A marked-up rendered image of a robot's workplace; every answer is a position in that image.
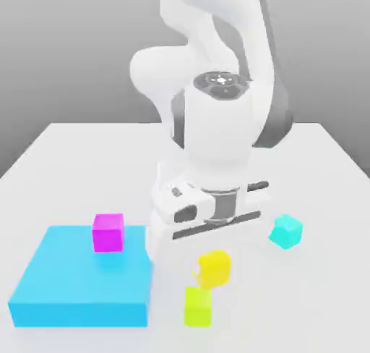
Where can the small yellow cube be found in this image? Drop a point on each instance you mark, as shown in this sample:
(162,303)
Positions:
(215,269)

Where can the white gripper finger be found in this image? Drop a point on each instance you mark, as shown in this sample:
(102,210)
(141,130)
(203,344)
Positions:
(195,269)

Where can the large blue box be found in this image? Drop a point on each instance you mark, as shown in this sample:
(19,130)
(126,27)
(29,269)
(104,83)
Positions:
(78,280)

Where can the small cyan cube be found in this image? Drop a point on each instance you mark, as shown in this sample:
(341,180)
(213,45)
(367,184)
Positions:
(286,232)

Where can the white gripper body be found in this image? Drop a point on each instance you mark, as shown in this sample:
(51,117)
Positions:
(185,244)

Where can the small lime cube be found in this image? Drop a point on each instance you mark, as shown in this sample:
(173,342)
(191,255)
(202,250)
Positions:
(197,306)

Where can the small magenta cube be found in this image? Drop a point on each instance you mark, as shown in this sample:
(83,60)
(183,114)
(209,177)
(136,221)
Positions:
(107,234)

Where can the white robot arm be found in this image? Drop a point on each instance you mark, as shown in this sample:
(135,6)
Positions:
(216,133)

